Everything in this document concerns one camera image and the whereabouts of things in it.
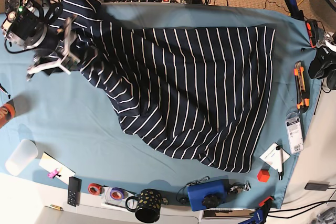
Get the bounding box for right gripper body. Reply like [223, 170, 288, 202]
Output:
[26, 15, 80, 81]

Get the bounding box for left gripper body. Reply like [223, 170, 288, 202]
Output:
[316, 32, 336, 51]

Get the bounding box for navy white striped t-shirt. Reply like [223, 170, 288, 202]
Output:
[50, 0, 276, 173]

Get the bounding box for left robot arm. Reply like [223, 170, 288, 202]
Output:
[308, 0, 335, 79]

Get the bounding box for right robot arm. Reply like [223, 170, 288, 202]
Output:
[1, 0, 80, 80]

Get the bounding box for orange black clamp right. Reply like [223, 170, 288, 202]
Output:
[306, 19, 319, 48]

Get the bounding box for orange black utility knife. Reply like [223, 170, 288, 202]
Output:
[294, 61, 310, 114]

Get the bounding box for blue clamp top right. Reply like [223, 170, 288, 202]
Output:
[284, 0, 305, 21]

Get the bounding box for light blue tablecloth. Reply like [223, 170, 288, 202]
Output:
[1, 3, 316, 208]

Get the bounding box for clear plastic blister pack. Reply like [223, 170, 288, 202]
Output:
[285, 112, 304, 154]

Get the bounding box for orange can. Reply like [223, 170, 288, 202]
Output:
[0, 103, 15, 128]

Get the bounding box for white marker pen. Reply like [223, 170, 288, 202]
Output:
[276, 145, 284, 180]

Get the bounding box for translucent plastic cup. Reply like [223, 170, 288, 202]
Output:
[5, 139, 38, 176]

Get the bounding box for white cardboard sheet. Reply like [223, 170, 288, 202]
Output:
[39, 152, 75, 185]

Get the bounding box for white paper card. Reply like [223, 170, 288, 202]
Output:
[259, 143, 290, 170]

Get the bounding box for black remote control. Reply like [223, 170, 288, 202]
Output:
[67, 176, 81, 207]

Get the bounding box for red cube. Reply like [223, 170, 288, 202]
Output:
[257, 169, 270, 183]

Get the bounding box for red tape roll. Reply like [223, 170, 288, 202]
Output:
[88, 183, 102, 196]

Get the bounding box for purple tape roll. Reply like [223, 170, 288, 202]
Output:
[110, 187, 124, 201]

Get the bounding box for metal carabiner keys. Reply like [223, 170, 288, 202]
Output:
[228, 181, 251, 195]

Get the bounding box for blue orange clamp bottom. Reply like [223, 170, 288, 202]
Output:
[239, 196, 274, 224]

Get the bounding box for black mug gold dots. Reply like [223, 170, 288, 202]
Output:
[125, 189, 162, 223]

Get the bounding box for blue box with black knob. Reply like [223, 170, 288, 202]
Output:
[187, 180, 227, 211]

